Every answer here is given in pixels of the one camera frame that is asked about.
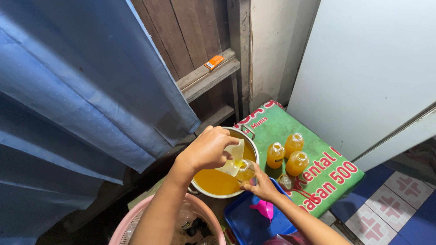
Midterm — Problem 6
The person's right hand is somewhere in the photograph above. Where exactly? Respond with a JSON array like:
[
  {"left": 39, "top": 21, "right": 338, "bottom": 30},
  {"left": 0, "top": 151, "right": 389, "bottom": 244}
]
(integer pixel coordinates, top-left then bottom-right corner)
[{"left": 239, "top": 162, "right": 283, "bottom": 204}]

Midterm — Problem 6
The person's left hand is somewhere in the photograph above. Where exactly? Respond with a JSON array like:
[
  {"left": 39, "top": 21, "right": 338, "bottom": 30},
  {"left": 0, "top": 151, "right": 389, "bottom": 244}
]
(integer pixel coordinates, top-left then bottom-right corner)
[{"left": 174, "top": 125, "right": 240, "bottom": 177}]

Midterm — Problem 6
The clear plastic bottle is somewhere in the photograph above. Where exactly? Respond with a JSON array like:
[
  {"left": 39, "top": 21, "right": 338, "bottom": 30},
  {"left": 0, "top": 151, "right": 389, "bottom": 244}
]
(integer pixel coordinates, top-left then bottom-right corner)
[{"left": 235, "top": 159, "right": 257, "bottom": 186}]

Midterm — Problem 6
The white plastic scoop jug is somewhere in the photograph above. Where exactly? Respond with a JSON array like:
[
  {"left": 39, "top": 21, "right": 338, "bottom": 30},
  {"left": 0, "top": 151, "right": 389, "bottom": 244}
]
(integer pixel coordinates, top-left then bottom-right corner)
[{"left": 215, "top": 138, "right": 246, "bottom": 177}]

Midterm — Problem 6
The pink plastic funnel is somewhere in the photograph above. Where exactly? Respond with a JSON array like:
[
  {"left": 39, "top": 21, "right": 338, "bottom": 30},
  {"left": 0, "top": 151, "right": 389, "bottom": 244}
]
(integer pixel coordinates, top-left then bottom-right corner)
[{"left": 249, "top": 200, "right": 274, "bottom": 223}]

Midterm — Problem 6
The orange liquid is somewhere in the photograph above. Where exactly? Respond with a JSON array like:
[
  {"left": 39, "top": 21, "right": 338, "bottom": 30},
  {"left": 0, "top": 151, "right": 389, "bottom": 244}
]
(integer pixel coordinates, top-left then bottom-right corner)
[{"left": 192, "top": 131, "right": 257, "bottom": 196}]

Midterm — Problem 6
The filled orange drink bottle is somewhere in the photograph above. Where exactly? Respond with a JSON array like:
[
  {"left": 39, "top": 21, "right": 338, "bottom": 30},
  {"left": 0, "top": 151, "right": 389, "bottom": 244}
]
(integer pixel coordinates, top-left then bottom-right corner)
[
  {"left": 285, "top": 151, "right": 310, "bottom": 177},
  {"left": 266, "top": 142, "right": 286, "bottom": 169},
  {"left": 284, "top": 133, "right": 305, "bottom": 159}
]

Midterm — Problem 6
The blue plastic tray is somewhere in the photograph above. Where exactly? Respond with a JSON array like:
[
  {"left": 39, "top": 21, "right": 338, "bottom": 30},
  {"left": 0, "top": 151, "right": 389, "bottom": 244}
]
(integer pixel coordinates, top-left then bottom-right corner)
[{"left": 224, "top": 177, "right": 298, "bottom": 245}]

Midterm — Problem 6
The metal cooking pot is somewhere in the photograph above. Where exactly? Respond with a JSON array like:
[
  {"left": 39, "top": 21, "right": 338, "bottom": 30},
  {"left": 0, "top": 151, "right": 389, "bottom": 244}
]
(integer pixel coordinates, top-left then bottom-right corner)
[{"left": 187, "top": 127, "right": 260, "bottom": 199}]

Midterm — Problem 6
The pink plastic basket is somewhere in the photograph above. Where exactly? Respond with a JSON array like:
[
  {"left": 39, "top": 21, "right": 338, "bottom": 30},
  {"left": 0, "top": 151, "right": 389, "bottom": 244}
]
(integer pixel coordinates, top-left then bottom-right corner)
[{"left": 108, "top": 193, "right": 227, "bottom": 245}]

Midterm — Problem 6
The pink plastic bag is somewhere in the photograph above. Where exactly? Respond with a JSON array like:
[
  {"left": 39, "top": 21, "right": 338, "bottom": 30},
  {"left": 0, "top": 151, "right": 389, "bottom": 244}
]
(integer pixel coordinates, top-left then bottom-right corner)
[{"left": 262, "top": 231, "right": 311, "bottom": 245}]

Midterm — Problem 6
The heap of empty clear bottles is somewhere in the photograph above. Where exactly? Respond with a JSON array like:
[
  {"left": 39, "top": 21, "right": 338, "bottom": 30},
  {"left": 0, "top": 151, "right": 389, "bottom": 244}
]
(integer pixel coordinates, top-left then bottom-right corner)
[{"left": 126, "top": 201, "right": 219, "bottom": 245}]

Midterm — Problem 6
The orange small packet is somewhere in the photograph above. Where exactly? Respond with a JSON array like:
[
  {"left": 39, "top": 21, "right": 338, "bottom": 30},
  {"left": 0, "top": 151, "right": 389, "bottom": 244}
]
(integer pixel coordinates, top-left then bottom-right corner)
[{"left": 204, "top": 55, "right": 225, "bottom": 71}]

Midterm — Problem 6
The wooden plank door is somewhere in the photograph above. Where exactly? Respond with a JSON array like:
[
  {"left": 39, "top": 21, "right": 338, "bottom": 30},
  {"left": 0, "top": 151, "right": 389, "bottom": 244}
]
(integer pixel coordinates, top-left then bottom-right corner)
[{"left": 131, "top": 0, "right": 251, "bottom": 137}]

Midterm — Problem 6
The blue curtain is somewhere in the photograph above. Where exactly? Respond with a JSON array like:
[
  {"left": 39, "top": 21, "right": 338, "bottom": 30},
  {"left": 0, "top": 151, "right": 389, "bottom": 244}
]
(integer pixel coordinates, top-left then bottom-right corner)
[{"left": 0, "top": 0, "right": 201, "bottom": 245}]

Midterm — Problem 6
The white refrigerator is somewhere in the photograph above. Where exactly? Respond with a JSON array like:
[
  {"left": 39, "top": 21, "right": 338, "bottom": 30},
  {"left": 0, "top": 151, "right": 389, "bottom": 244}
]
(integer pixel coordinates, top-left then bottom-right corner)
[{"left": 286, "top": 0, "right": 436, "bottom": 172}]

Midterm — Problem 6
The small strainer red handle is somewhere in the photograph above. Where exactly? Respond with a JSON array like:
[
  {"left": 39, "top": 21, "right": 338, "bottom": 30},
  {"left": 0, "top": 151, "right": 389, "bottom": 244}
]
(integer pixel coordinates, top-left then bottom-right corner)
[{"left": 277, "top": 174, "right": 321, "bottom": 205}]

